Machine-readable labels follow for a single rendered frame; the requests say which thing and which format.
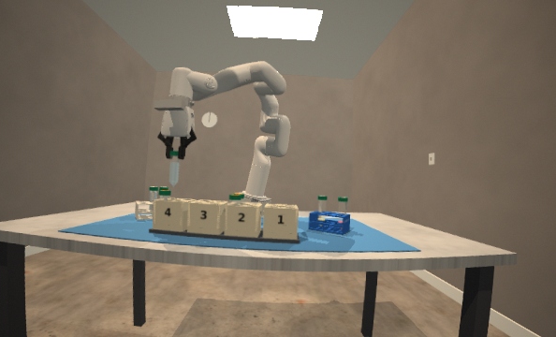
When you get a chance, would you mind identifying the blue bench mat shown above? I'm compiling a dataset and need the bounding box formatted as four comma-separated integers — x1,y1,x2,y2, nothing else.
58,213,421,253

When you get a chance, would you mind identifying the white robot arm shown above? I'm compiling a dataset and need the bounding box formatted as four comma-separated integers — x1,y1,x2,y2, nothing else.
154,62,290,199

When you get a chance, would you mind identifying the beige bucket adapter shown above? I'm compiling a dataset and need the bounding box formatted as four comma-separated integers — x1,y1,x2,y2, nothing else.
153,198,196,232
224,202,262,238
263,204,299,240
187,200,228,235

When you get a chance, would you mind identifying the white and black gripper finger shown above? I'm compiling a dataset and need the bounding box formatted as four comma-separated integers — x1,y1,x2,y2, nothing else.
157,132,174,159
178,128,197,160

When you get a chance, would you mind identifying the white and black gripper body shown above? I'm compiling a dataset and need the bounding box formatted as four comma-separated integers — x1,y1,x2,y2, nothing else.
161,106,195,139

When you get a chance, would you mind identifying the beige tube rack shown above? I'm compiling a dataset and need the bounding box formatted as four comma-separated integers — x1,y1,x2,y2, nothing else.
135,201,154,220

